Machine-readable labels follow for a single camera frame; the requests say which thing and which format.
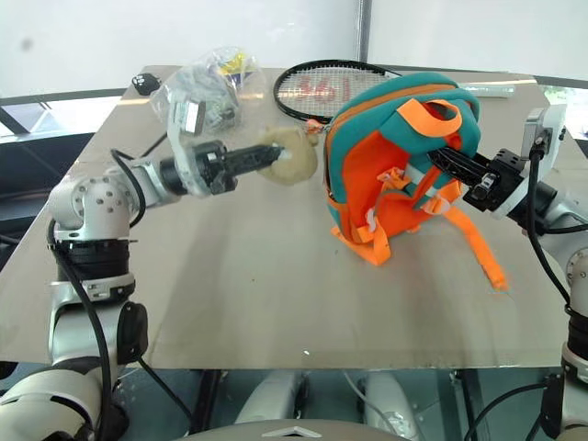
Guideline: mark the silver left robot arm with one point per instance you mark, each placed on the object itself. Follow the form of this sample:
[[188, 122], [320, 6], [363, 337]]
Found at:
[[92, 202]]

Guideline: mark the black tennis racket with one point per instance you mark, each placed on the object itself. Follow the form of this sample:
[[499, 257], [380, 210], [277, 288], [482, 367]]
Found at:
[[321, 87]]

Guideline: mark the grey robot torso shell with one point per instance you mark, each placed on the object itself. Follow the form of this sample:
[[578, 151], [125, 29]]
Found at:
[[294, 432]]

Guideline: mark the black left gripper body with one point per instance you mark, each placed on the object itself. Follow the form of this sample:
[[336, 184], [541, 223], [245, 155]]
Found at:
[[213, 165]]

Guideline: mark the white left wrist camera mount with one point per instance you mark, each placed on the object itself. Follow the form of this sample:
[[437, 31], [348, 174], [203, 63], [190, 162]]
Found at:
[[177, 143]]

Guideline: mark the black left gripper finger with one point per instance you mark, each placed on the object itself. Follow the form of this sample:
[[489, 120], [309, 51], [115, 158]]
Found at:
[[257, 152], [252, 166]]

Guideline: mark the grey rounded robot leg shell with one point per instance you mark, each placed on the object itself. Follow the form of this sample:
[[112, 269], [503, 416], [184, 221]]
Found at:
[[390, 404], [271, 397]]

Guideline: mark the beige plush toy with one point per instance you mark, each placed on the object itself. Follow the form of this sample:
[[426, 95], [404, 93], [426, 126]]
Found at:
[[294, 166]]

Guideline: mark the orange and teal backpack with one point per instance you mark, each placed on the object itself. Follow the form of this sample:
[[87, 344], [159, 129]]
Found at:
[[367, 151]]

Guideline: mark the grey window pillar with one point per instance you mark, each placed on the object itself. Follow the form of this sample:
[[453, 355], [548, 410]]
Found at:
[[364, 27]]

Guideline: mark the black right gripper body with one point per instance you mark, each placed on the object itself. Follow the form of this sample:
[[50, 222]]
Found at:
[[500, 180]]

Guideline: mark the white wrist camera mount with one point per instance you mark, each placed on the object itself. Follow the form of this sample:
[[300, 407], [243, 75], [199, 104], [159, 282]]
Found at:
[[177, 143], [551, 124]]

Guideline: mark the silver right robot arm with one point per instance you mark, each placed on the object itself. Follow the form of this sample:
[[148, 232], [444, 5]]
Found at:
[[560, 216]]

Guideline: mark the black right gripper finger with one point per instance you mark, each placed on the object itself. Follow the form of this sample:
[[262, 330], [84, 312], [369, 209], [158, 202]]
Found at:
[[466, 158], [457, 171]]

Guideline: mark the small black spotted object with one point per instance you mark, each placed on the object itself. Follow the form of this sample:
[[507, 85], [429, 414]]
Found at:
[[146, 85]]

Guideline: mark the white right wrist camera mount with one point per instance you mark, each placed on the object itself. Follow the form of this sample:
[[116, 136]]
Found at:
[[551, 124]]

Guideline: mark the long white box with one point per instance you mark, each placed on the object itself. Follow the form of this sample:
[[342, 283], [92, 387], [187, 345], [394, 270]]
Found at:
[[491, 90]]

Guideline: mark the clear plastic bag of items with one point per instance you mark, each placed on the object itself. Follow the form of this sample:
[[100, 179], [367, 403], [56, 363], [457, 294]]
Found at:
[[211, 92]]

